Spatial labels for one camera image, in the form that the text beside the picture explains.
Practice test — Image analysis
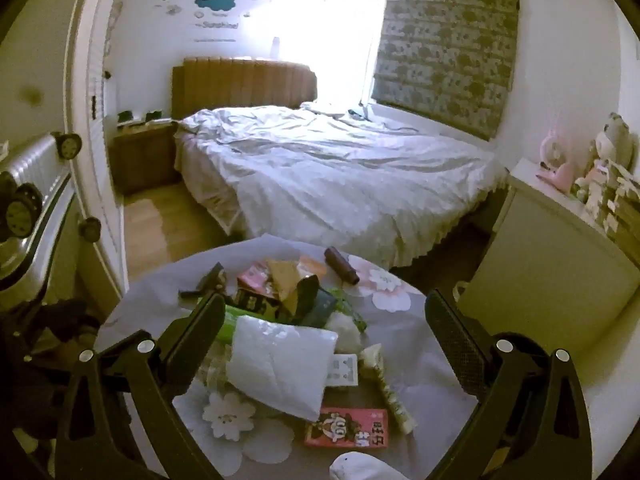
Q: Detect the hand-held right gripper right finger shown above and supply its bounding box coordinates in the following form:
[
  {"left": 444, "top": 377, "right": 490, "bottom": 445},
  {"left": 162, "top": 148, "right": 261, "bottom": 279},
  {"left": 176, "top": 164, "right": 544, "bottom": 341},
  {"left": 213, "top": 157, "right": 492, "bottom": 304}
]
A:
[{"left": 424, "top": 289, "right": 593, "bottom": 480}]

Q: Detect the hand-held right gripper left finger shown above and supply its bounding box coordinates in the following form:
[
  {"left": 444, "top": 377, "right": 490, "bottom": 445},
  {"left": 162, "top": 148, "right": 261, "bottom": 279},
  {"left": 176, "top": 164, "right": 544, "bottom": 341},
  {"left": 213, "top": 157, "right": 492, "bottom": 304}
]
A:
[{"left": 55, "top": 292, "right": 227, "bottom": 480}]

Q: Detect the light green bottle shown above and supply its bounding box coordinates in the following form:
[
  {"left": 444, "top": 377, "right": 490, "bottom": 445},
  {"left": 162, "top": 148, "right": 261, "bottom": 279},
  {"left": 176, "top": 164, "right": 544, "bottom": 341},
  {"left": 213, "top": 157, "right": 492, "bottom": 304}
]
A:
[{"left": 220, "top": 305, "right": 271, "bottom": 346}]

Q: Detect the black printed box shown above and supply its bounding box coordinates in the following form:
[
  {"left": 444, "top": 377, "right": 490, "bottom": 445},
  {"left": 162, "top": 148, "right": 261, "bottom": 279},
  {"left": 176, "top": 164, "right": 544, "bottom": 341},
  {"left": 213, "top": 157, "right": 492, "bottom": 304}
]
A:
[{"left": 235, "top": 287, "right": 281, "bottom": 318}]

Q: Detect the pink snack packet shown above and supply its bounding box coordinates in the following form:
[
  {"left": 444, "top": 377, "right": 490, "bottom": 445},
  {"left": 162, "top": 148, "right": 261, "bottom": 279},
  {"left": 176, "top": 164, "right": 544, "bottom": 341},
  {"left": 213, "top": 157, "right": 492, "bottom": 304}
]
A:
[{"left": 236, "top": 261, "right": 273, "bottom": 293}]

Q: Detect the white plastic bag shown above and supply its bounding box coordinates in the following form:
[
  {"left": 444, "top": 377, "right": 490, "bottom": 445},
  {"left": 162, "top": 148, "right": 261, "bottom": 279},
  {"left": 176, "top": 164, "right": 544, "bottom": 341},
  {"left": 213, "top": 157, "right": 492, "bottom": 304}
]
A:
[{"left": 225, "top": 316, "right": 338, "bottom": 422}]

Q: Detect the brown paper wrapper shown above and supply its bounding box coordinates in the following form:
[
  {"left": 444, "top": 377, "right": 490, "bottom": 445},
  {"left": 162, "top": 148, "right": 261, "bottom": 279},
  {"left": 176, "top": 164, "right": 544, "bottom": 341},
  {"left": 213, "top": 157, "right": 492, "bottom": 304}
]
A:
[{"left": 265, "top": 258, "right": 311, "bottom": 311}]

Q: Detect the green leafy wrapper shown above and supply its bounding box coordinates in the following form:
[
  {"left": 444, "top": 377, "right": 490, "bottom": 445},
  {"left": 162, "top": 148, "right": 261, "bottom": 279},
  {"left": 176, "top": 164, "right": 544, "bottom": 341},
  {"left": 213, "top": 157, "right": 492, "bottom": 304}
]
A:
[{"left": 330, "top": 287, "right": 368, "bottom": 333}]

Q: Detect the white tissue ball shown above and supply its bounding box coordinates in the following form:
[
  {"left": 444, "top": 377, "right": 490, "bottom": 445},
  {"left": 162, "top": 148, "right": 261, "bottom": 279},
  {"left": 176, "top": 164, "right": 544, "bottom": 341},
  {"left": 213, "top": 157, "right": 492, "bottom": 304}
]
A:
[{"left": 325, "top": 312, "right": 363, "bottom": 353}]

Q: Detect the white label card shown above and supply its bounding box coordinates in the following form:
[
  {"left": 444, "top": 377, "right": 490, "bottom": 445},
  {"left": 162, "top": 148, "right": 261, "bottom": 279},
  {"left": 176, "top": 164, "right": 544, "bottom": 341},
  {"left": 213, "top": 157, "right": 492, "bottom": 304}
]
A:
[{"left": 327, "top": 354, "right": 361, "bottom": 387}]

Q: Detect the dark green packet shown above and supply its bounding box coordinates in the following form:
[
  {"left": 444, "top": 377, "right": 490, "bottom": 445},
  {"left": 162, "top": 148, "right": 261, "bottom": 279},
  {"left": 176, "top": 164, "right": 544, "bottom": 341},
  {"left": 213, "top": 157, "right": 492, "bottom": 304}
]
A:
[{"left": 295, "top": 275, "right": 341, "bottom": 328}]

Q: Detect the brown bottle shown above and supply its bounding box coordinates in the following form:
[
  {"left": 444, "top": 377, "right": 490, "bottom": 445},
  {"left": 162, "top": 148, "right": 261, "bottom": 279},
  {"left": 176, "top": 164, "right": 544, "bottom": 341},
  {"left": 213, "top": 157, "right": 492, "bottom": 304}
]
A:
[{"left": 324, "top": 246, "right": 361, "bottom": 286}]

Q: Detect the red snack box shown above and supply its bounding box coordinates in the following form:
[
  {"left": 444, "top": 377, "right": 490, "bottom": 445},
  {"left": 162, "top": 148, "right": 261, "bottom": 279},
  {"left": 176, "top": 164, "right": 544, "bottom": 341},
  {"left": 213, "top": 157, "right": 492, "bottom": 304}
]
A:
[{"left": 305, "top": 406, "right": 390, "bottom": 448}]

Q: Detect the grey floral tablecloth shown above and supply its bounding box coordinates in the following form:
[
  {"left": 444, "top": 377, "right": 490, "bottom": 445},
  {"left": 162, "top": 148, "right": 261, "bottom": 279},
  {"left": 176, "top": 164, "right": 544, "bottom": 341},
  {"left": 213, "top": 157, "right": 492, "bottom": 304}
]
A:
[{"left": 95, "top": 237, "right": 501, "bottom": 480}]

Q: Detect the white cabinet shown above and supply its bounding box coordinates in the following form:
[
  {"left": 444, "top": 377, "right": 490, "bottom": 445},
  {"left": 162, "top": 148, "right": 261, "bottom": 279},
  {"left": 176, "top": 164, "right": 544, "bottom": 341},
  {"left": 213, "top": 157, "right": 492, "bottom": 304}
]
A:
[{"left": 457, "top": 157, "right": 640, "bottom": 341}]

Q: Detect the white crumpled cloth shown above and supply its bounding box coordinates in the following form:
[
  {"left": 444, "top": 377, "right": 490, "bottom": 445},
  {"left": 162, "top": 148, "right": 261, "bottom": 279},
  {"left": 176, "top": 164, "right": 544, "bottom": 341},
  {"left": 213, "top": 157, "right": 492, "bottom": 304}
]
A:
[{"left": 328, "top": 451, "right": 401, "bottom": 480}]

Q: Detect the wooden nightstand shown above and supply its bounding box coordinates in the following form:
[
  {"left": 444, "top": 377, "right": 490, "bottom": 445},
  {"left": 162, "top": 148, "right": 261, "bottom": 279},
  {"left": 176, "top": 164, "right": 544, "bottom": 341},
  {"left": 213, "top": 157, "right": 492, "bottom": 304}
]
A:
[{"left": 109, "top": 120, "right": 181, "bottom": 196}]

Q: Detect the pink desk fan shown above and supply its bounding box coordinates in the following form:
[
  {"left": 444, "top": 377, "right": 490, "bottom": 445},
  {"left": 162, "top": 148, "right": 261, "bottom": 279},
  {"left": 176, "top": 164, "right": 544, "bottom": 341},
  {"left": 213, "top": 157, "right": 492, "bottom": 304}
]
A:
[{"left": 536, "top": 130, "right": 576, "bottom": 193}]

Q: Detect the bed with white duvet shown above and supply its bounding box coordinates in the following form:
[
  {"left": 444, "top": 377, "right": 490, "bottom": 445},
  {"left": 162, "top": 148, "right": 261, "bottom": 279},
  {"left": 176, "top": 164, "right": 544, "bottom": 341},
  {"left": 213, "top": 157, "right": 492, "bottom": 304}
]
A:
[{"left": 172, "top": 101, "right": 511, "bottom": 268}]

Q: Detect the stack of books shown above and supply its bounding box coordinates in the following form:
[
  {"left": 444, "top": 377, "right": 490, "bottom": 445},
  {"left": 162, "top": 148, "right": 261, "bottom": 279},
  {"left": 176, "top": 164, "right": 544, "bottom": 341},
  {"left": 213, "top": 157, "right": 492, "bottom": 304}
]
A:
[{"left": 600, "top": 160, "right": 640, "bottom": 256}]

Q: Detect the brown padded headboard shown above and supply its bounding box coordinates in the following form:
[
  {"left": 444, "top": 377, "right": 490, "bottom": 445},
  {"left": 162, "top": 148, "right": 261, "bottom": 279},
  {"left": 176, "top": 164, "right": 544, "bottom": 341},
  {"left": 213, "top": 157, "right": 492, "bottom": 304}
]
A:
[{"left": 171, "top": 56, "right": 318, "bottom": 120}]

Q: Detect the grey plush toy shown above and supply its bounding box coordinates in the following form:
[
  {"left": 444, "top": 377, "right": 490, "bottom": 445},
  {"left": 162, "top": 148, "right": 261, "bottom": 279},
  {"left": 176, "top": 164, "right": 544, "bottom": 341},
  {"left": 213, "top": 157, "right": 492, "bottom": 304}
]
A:
[{"left": 595, "top": 112, "right": 636, "bottom": 171}]

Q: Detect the floral roman blind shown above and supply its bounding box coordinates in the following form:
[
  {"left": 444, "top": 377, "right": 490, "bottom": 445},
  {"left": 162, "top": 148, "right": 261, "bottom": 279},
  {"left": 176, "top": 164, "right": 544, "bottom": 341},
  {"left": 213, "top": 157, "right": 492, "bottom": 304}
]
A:
[{"left": 372, "top": 0, "right": 521, "bottom": 141}]

